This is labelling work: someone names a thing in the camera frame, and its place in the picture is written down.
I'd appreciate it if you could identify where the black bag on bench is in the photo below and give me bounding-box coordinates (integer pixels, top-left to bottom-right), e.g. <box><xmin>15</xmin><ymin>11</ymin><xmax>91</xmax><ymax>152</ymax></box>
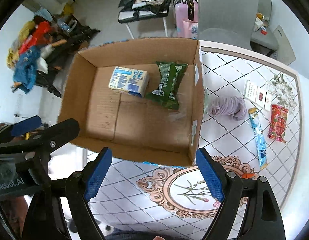
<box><xmin>118</xmin><ymin>0</ymin><xmax>171</xmax><ymax>16</ymax></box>

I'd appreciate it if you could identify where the purple fuzzy cloth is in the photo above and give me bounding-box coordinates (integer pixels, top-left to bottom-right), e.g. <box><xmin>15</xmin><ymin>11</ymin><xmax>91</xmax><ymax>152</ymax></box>
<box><xmin>208</xmin><ymin>96</ymin><xmax>248</xmax><ymax>121</ymax></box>

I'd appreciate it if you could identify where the blue long snack packet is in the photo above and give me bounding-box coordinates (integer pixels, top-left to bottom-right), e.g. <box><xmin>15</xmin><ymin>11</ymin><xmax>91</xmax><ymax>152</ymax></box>
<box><xmin>248</xmin><ymin>107</ymin><xmax>267</xmax><ymax>170</ymax></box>

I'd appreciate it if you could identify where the cream blue tissue pack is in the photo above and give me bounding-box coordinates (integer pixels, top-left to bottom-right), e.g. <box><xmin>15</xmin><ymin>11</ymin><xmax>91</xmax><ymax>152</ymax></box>
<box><xmin>108</xmin><ymin>67</ymin><xmax>149</xmax><ymax>98</ymax></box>

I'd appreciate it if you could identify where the pile of colourful clothes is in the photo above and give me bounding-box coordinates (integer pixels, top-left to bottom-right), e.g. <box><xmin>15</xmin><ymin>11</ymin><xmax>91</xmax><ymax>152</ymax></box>
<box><xmin>6</xmin><ymin>8</ymin><xmax>100</xmax><ymax>98</ymax></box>

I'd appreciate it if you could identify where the clear crinkled plastic wrapper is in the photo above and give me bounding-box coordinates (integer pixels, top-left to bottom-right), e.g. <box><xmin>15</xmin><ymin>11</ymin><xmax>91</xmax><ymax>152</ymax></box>
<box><xmin>266</xmin><ymin>74</ymin><xmax>296</xmax><ymax>109</ymax></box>

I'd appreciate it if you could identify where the orange snack packet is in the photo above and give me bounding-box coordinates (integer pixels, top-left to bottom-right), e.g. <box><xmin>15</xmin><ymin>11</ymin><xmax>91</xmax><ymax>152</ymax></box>
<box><xmin>241</xmin><ymin>173</ymin><xmax>255</xmax><ymax>179</ymax></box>

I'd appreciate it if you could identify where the red snack bag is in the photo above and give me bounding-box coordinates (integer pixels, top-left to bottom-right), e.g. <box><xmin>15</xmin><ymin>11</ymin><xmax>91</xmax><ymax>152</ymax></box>
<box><xmin>268</xmin><ymin>104</ymin><xmax>288</xmax><ymax>143</ymax></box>

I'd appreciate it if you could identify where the brown cardboard box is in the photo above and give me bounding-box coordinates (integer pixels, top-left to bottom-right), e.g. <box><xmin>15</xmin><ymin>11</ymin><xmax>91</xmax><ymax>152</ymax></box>
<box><xmin>58</xmin><ymin>37</ymin><xmax>204</xmax><ymax>166</ymax></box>

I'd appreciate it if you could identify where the white bench with clutter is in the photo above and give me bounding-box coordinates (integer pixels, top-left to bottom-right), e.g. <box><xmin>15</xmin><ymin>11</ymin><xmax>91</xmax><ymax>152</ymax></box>
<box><xmin>118</xmin><ymin>0</ymin><xmax>171</xmax><ymax>38</ymax></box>

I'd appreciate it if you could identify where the grey chair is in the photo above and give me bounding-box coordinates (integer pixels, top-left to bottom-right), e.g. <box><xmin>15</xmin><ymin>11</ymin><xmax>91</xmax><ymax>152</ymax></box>
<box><xmin>198</xmin><ymin>0</ymin><xmax>279</xmax><ymax>51</ymax></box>

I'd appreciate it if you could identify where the green snack bag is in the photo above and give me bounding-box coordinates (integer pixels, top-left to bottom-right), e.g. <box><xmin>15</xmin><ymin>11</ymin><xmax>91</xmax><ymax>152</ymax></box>
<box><xmin>145</xmin><ymin>61</ymin><xmax>188</xmax><ymax>111</ymax></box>

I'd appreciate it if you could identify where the white red card box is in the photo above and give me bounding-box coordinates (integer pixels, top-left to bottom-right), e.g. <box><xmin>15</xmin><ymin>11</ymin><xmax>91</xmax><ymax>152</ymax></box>
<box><xmin>244</xmin><ymin>81</ymin><xmax>273</xmax><ymax>111</ymax></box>

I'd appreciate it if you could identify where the pink gift bag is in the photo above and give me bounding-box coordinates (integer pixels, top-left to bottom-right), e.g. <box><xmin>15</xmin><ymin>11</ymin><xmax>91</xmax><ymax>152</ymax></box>
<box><xmin>183</xmin><ymin>20</ymin><xmax>198</xmax><ymax>40</ymax></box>

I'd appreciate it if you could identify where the pink suitcase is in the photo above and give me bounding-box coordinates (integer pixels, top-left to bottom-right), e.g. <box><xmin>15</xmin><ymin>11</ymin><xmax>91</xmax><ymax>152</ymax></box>
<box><xmin>173</xmin><ymin>0</ymin><xmax>199</xmax><ymax>37</ymax></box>

